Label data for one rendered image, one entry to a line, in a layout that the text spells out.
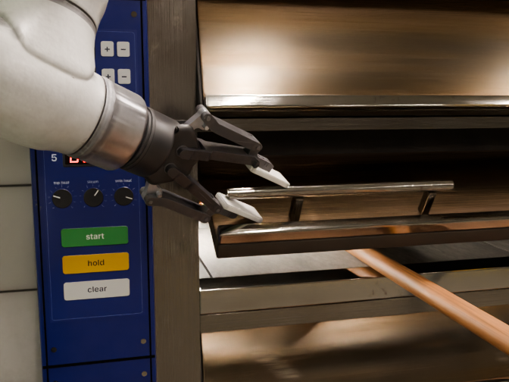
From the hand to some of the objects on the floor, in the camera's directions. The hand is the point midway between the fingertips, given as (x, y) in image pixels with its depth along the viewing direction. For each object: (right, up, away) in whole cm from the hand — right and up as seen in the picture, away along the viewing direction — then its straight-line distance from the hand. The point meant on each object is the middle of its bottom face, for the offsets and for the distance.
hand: (254, 191), depth 80 cm
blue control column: (-46, -119, +116) cm, 172 cm away
